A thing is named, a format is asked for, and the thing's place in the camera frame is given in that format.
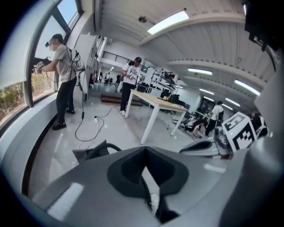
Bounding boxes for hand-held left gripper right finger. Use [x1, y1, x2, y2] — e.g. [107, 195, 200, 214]
[145, 146, 267, 227]

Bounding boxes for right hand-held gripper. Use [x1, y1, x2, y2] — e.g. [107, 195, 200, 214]
[179, 112, 258, 160]

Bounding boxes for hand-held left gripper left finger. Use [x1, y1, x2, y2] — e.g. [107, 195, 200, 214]
[31, 146, 160, 227]

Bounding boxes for wooden table with white legs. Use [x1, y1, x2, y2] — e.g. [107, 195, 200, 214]
[124, 89, 189, 145]

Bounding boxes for white metal shelving rack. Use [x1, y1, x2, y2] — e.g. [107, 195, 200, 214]
[150, 70, 181, 100]

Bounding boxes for brown wooden step platform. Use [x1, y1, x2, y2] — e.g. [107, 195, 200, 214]
[101, 93, 142, 106]

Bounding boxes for ceiling light panels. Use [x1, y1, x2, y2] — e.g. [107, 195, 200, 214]
[147, 10, 261, 111]

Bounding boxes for black-framed window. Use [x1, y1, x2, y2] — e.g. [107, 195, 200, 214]
[0, 0, 79, 133]

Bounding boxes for long black rig cable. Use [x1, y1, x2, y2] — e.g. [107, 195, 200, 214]
[75, 66, 105, 142]

